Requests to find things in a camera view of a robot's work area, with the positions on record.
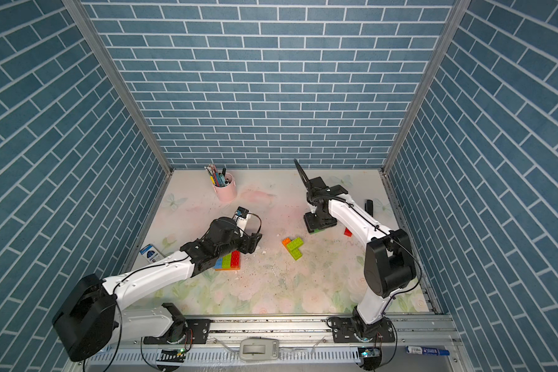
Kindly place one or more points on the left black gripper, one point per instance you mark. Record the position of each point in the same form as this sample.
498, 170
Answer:
250, 241

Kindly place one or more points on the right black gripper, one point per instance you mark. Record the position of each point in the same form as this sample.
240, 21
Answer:
308, 225

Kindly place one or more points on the lime green lego brick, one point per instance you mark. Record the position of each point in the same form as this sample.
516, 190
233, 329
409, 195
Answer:
227, 261

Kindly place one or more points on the light blue lego brick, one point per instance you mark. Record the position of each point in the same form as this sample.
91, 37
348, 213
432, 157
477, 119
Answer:
219, 264

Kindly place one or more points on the orange lego brick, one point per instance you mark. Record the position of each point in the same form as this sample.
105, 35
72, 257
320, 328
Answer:
286, 242

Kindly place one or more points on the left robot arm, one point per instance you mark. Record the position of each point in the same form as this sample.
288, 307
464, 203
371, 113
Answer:
95, 313

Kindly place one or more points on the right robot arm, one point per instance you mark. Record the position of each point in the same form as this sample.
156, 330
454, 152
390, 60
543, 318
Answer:
389, 265

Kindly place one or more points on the pink pen cup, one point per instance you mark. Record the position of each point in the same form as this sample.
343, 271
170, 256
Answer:
226, 192

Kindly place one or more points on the black small box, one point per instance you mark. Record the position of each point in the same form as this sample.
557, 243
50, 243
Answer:
369, 207

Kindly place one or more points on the blue white card box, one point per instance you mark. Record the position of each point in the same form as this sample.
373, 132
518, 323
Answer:
151, 254

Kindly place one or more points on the grey handheld device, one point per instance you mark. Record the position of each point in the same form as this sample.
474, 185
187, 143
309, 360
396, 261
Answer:
259, 349

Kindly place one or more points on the blue marker pen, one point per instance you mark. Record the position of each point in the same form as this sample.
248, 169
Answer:
427, 351

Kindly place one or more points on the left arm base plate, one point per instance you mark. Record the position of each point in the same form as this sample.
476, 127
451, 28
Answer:
189, 332

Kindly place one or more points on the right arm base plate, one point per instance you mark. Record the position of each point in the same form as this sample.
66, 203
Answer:
354, 330

